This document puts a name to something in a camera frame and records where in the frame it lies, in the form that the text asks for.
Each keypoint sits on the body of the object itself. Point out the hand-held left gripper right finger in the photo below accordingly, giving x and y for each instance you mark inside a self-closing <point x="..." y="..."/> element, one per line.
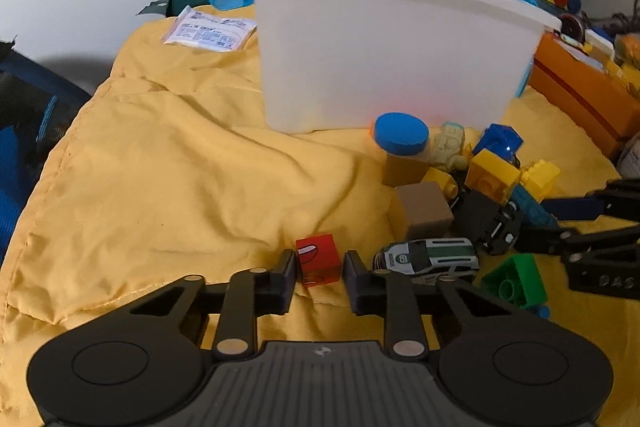
<point x="353" y="279"/>

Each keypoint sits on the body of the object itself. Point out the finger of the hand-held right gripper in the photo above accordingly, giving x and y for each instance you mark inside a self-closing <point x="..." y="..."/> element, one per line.
<point x="550" y="239"/>
<point x="570" y="208"/>

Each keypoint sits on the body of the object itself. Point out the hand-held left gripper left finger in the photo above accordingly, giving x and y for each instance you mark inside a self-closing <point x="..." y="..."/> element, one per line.
<point x="287" y="279"/>

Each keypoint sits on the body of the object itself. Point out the red toy cube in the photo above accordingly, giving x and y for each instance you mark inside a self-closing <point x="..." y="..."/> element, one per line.
<point x="316" y="259"/>

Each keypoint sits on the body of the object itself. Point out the black toy vehicle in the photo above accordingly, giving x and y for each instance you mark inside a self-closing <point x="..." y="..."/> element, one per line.
<point x="487" y="222"/>

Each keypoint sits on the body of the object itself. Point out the large yellow building block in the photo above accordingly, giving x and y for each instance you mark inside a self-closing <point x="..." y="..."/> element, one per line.
<point x="492" y="174"/>

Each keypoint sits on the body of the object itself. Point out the white plastic storage bin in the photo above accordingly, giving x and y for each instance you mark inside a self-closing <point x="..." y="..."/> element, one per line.
<point x="375" y="57"/>

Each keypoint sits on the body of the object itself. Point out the yellow studded building block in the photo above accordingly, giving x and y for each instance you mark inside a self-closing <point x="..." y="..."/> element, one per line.
<point x="542" y="177"/>

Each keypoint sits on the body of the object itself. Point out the green building block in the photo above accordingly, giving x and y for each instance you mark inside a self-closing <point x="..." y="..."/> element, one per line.
<point x="515" y="279"/>

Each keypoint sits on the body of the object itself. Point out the small blue toy piece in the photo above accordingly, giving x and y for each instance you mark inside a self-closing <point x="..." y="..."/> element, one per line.
<point x="543" y="311"/>

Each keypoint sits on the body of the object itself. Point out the white green toy train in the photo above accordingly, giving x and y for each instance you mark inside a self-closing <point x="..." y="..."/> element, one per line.
<point x="430" y="257"/>

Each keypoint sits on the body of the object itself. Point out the brown cube block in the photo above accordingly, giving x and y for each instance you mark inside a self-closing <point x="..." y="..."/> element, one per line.
<point x="425" y="209"/>

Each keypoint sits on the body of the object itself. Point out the orange box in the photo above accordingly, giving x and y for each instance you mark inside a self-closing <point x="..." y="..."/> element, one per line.
<point x="580" y="92"/>

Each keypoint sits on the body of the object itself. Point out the small yellow building block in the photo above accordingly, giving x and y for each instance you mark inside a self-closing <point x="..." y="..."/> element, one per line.
<point x="442" y="184"/>

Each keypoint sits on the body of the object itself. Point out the beige toy robot figure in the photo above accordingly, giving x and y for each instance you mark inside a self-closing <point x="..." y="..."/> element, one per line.
<point x="450" y="144"/>

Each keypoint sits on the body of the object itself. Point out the jar with blue lid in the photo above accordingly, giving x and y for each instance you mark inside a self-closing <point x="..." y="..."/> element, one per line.
<point x="402" y="142"/>

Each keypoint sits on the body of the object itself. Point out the yellow blanket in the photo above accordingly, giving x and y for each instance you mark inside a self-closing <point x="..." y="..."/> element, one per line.
<point x="175" y="182"/>

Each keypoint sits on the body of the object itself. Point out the grey hair dryer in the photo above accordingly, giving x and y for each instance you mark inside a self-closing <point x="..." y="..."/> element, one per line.
<point x="572" y="27"/>

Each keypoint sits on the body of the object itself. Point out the white labelled paper packet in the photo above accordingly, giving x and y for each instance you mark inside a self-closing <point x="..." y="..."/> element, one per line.
<point x="210" y="29"/>

